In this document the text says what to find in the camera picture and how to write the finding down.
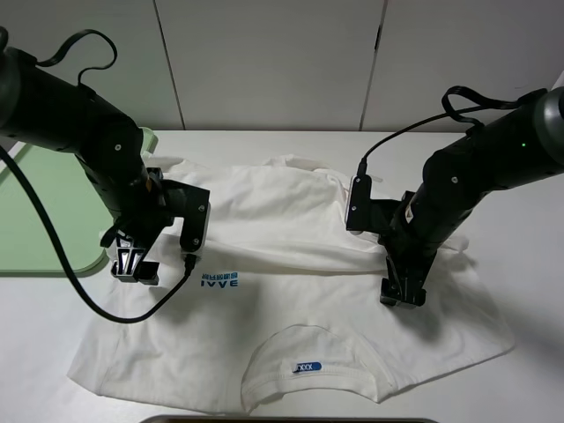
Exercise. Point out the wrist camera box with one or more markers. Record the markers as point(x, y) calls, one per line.
point(192, 205)
point(365, 214)

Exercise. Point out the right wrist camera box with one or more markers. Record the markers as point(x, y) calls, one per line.
point(365, 214)

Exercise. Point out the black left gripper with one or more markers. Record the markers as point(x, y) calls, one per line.
point(136, 203)

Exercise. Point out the white short sleeve t-shirt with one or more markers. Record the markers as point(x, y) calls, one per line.
point(284, 299)

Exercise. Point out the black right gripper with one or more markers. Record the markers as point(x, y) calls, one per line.
point(411, 236)

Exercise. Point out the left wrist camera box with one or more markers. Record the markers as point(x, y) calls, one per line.
point(192, 205)

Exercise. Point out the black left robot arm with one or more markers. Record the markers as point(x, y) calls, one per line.
point(40, 109)

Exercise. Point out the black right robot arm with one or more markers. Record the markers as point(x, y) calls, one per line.
point(508, 144)

